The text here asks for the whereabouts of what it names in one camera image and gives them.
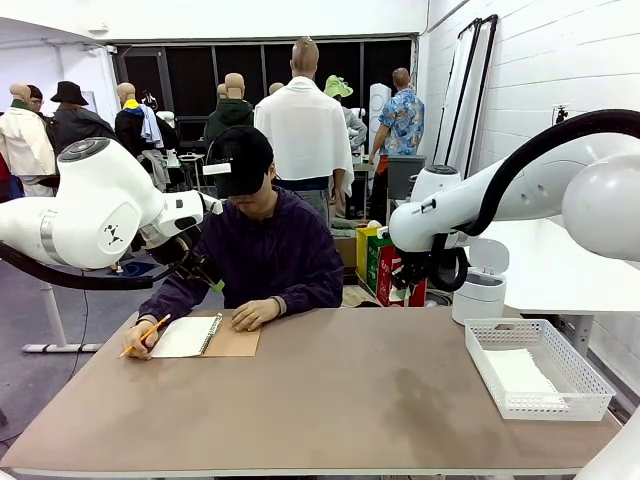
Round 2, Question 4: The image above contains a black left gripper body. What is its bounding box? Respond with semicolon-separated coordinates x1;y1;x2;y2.
177;248;225;291

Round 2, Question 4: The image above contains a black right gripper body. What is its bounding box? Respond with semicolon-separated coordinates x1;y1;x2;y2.
394;247;433;287

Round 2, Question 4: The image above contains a spiral notebook brown cover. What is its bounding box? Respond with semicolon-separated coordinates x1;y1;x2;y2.
149;312;263;359

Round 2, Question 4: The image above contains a yellow pencil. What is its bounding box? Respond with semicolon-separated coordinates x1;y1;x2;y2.
118;313;172;359

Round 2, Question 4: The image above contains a white paper sheet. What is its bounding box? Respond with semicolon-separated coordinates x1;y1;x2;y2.
480;348;570;404

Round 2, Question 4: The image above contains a person's right forearm navy sleeve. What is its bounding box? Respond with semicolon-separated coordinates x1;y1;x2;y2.
137;282;211;326

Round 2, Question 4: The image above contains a person's left forearm navy sleeve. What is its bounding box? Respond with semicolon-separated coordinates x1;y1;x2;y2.
272;284;345;319

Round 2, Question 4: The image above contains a person's left hand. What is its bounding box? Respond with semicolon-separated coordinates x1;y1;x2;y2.
230;297;281;333

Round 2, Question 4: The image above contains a person's right hand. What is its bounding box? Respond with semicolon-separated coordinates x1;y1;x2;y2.
121;319;162;362

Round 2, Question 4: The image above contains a red shopping bag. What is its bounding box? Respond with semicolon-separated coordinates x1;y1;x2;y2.
375;244;429;308

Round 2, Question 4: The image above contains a brown cardboard box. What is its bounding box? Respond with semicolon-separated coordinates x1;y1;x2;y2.
333;234;359;275

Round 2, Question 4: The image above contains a blue round floor base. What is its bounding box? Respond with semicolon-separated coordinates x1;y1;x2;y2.
119;259;154;279

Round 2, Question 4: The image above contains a small white lidded trash can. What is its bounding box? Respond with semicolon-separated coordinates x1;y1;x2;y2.
451;237;510;326

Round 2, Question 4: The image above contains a person in dark jacket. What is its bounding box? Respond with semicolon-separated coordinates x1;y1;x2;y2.
137;125;345;326

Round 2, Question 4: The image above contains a grey storage bin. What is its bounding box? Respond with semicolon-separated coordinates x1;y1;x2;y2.
387;154;427;201

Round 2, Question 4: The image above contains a grey hanging garment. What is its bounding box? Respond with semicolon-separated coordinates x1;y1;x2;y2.
137;147;172;194

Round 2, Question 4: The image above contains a white background work table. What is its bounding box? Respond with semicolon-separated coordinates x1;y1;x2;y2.
164;152;207;194

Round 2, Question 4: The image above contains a black cap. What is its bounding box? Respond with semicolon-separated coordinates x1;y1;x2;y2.
212;125;275;199

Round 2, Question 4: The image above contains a large white side table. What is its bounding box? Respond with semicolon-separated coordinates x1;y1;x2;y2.
469;217;640;357

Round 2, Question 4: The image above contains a background person in black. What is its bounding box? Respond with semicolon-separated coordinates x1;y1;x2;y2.
149;92;182;154

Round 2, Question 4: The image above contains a mannequin in dark green hoodie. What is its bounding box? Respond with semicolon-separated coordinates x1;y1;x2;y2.
203;72;256;151

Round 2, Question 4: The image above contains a mannequin with yellow scarf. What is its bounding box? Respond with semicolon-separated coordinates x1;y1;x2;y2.
114;82;166;151

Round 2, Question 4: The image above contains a black-framed white panel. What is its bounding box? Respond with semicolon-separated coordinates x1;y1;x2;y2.
452;13;500;174
432;17;484;174

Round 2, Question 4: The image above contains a mannequin with white cape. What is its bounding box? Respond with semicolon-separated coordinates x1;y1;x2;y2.
253;35;356;221

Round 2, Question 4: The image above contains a white perforated plastic basket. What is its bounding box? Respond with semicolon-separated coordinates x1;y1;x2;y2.
464;318;617;422

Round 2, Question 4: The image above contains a mannequin with black bucket hat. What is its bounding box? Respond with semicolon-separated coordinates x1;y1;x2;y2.
45;80;119;156

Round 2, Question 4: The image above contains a mannequin with lime green hat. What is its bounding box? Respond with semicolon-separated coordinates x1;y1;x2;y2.
323;74;369;151

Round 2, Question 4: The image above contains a mannequin in cream coat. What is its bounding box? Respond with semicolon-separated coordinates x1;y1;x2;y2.
0;83;57;197

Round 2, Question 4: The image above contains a background person with glasses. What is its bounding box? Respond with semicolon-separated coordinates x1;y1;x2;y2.
27;83;48;117

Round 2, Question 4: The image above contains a black hose of left arm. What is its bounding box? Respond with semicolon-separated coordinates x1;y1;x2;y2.
0;234;201;292

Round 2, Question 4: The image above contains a black hose of arm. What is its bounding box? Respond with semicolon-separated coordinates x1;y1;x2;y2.
0;234;201;292
428;108;640;294

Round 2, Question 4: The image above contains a thin black hanging cable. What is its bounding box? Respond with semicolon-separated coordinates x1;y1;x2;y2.
68;287;89;381

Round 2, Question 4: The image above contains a white desk leg frame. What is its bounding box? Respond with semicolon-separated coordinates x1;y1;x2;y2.
22;279;104;354

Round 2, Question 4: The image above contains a black hose of right arm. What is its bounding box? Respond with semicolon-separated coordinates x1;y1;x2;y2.
428;108;640;294

